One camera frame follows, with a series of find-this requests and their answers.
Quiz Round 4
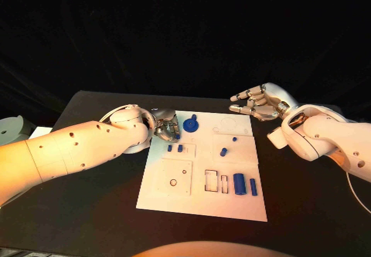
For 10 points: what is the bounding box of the white round device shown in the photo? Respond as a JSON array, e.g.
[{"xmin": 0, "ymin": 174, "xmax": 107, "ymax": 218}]
[{"xmin": 0, "ymin": 115, "xmax": 37, "ymax": 146}]

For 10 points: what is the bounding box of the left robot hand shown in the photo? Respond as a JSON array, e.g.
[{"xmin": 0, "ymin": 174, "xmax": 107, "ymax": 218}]
[{"xmin": 150, "ymin": 108, "xmax": 182, "ymax": 143}]

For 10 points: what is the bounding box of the thick blue cylinder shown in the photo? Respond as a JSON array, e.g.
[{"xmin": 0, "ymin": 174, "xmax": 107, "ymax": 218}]
[{"xmin": 232, "ymin": 173, "xmax": 247, "ymax": 195}]

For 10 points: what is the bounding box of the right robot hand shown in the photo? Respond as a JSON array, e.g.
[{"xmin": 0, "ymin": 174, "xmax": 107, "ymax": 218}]
[{"xmin": 228, "ymin": 82, "xmax": 300, "ymax": 122}]

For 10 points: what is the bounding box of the white cable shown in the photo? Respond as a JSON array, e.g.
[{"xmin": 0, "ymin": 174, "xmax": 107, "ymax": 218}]
[
  {"xmin": 99, "ymin": 103, "xmax": 140, "ymax": 123},
  {"xmin": 345, "ymin": 171, "xmax": 371, "ymax": 215}
]

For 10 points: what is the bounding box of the white box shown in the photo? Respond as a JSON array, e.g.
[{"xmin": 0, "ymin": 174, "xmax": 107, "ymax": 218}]
[{"xmin": 27, "ymin": 126, "xmax": 53, "ymax": 140}]

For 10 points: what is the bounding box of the white task board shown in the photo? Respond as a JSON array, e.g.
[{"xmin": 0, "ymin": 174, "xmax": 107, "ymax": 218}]
[{"xmin": 135, "ymin": 110, "xmax": 268, "ymax": 223}]

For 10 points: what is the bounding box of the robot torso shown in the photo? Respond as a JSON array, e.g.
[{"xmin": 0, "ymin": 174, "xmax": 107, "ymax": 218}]
[{"xmin": 138, "ymin": 240, "xmax": 293, "ymax": 257}]

